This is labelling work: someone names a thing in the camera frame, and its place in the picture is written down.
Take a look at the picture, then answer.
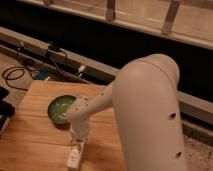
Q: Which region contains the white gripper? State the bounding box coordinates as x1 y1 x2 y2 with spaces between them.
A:
70 121 89 149

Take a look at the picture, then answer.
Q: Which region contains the white plastic bottle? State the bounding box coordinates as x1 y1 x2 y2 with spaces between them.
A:
66 142 84 170

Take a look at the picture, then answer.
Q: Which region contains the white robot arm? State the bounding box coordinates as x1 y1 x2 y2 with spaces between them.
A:
65 54 188 171

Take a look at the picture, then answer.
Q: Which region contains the green ceramic bowl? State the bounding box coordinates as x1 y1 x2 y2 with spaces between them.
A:
47 95 76 125

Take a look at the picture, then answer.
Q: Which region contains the blue object on floor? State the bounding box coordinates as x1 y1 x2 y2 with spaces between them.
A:
34 70 50 80

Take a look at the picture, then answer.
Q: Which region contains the black device at left edge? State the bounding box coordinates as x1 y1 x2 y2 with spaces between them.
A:
0 86 15 135

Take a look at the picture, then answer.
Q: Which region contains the black power adapter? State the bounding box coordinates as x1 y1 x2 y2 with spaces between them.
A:
48 42 62 53

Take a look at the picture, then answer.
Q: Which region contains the black coiled cable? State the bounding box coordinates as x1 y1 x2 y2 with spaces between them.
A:
1 66 34 92

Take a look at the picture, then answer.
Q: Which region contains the wooden window frame rail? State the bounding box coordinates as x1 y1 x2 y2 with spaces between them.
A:
18 0 213 50

